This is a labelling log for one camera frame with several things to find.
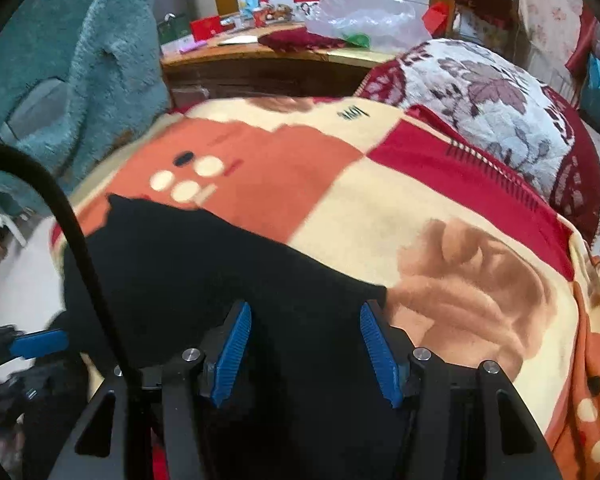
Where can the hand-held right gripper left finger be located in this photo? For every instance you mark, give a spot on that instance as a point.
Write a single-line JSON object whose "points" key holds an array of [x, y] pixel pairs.
{"points": [[232, 355]]}

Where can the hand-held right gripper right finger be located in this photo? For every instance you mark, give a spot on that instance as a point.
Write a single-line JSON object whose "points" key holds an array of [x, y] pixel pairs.
{"points": [[380, 355]]}

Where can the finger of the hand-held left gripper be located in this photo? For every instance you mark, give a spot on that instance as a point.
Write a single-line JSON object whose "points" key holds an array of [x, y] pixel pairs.
{"points": [[25, 390], [37, 344]]}

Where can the black pants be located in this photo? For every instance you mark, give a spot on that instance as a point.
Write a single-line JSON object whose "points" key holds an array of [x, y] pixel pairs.
{"points": [[205, 270]]}

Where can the printed patchwork blanket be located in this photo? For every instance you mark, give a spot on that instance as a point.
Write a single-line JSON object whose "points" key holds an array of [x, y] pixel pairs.
{"points": [[330, 200]]}

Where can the leaf print quilt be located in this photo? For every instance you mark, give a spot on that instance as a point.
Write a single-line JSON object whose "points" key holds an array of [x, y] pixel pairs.
{"points": [[480, 95]]}

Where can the teal fluffy cloth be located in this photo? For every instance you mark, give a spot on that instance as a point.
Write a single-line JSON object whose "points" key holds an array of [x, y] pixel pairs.
{"points": [[105, 60]]}

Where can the wooden table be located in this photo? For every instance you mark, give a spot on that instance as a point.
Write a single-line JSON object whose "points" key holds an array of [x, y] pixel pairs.
{"points": [[240, 56]]}

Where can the dark red cloth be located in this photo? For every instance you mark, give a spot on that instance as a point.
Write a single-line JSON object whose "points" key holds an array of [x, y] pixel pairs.
{"points": [[300, 40]]}

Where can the red gift box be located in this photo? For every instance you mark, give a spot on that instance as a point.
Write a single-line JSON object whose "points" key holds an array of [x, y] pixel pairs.
{"points": [[206, 27]]}

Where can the green paper bag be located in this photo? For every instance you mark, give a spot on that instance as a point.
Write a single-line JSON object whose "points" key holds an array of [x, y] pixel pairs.
{"points": [[174, 27]]}

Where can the clear plastic bag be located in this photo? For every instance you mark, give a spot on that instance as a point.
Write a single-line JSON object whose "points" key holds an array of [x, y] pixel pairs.
{"points": [[365, 15]]}

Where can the red paper bag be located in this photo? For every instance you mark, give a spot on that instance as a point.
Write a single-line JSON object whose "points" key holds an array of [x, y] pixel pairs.
{"points": [[435, 19]]}

